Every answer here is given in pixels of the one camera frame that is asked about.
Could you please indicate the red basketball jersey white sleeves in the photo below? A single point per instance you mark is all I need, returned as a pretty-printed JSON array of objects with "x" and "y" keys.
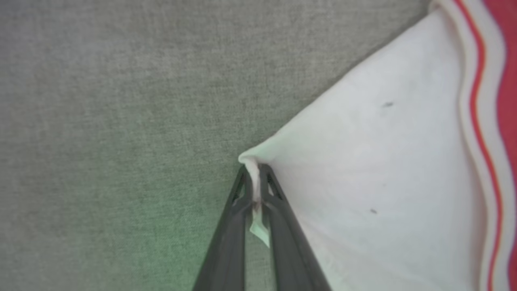
[{"x": 383, "y": 161}]

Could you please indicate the grey fabric surface cover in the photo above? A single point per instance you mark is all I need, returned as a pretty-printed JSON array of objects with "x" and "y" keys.
[{"x": 121, "y": 121}]

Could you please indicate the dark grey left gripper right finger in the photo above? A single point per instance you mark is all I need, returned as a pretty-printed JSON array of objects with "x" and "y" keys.
[{"x": 288, "y": 246}]

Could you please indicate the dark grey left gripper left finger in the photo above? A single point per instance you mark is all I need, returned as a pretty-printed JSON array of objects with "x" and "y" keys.
[{"x": 228, "y": 246}]

